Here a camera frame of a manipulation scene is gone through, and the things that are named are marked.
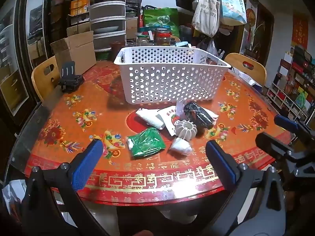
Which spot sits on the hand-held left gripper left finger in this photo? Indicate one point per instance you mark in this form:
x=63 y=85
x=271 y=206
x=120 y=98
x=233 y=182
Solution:
x=88 y=159

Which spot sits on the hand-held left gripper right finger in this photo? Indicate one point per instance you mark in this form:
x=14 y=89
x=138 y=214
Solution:
x=221 y=162

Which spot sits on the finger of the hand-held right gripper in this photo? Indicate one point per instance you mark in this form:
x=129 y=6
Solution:
x=270 y=143
x=284 y=122

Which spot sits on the small white packet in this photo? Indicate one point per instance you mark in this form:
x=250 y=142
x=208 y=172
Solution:
x=181 y=147

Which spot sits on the grey ribbed round object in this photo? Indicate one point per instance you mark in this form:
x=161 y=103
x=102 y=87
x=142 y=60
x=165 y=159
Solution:
x=182 y=132

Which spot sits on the black packet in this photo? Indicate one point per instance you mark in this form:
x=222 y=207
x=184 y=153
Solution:
x=196 y=114

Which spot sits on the green plastic packet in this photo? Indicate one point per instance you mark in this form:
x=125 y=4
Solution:
x=146 y=142

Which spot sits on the white tomato print packet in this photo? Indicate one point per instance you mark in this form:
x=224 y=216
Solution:
x=168 y=120

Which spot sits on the long white packet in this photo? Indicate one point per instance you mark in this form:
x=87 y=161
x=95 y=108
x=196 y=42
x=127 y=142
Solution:
x=150 y=119

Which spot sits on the white perforated plastic basket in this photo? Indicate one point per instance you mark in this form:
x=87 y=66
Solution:
x=172 y=78

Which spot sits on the white cube shelf unit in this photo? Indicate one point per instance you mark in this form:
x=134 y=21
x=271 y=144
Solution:
x=292 y=91

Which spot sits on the white papers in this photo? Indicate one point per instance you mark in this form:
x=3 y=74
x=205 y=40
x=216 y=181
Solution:
x=246 y=77

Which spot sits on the black phone holder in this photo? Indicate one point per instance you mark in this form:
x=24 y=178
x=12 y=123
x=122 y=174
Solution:
x=71 y=80

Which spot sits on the dark framed picture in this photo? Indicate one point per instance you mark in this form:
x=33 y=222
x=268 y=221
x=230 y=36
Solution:
x=263 y=29

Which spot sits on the open cardboard box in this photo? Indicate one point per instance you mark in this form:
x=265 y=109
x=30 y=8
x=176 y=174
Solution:
x=78 y=49

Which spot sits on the dark red jar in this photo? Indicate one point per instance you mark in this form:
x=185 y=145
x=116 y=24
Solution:
x=117 y=49

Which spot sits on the blue print tote bag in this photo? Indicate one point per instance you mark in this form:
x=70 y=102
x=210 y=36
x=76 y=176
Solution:
x=231 y=7

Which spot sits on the dark glass cabinet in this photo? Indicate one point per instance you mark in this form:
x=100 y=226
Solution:
x=14 y=54

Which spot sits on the green-lid glass jar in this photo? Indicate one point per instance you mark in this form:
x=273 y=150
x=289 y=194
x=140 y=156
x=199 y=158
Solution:
x=142 y=39

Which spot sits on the white canvas tote bag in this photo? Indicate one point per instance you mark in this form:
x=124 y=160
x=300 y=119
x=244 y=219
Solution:
x=205 y=14

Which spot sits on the red-lid pickle jar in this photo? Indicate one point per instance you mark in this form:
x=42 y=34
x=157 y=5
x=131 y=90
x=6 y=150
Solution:
x=162 y=39

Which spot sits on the closed cardboard box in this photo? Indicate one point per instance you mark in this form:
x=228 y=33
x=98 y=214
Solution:
x=131 y=28

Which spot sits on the grey plastic drawer unit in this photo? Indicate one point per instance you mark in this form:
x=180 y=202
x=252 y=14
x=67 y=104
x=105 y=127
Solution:
x=108 y=12

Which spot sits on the yellow box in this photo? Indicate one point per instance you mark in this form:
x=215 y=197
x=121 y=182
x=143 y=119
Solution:
x=78 y=6

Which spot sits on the green shopping bag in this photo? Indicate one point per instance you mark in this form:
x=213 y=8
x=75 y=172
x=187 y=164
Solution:
x=162 y=19

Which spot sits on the red wall poster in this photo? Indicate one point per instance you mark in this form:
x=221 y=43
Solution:
x=300 y=30

